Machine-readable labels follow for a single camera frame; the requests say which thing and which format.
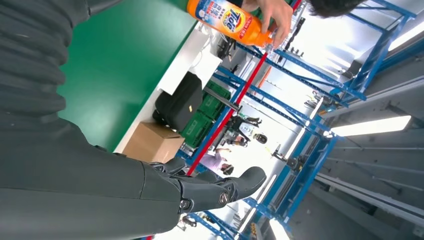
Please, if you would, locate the person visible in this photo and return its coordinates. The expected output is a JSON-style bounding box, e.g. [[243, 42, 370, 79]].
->
[[228, 0, 366, 51]]

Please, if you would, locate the brown cardboard box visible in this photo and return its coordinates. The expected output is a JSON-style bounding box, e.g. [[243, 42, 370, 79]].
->
[[121, 121, 186, 164]]

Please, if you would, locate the white table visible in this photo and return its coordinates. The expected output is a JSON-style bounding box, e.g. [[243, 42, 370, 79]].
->
[[113, 21, 223, 154]]

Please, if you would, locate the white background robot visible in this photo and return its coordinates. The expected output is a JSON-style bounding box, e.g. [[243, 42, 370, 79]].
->
[[224, 113, 270, 149]]

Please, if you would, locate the green plastic crate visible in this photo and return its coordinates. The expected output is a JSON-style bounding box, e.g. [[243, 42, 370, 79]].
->
[[180, 80, 232, 149]]

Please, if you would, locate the green table mat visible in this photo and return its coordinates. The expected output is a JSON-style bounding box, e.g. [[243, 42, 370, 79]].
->
[[56, 0, 199, 153]]

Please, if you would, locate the black carrying case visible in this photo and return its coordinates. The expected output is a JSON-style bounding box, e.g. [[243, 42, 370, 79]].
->
[[151, 71, 204, 133]]

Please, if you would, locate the ceiling strip light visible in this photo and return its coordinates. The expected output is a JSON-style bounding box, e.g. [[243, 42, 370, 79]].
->
[[269, 217, 291, 240], [325, 114, 413, 138]]

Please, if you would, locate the red metal post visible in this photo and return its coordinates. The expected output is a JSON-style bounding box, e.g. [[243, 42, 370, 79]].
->
[[145, 0, 303, 240]]

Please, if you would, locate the blue metal rack frame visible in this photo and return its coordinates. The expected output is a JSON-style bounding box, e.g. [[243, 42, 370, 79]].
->
[[175, 0, 419, 240]]

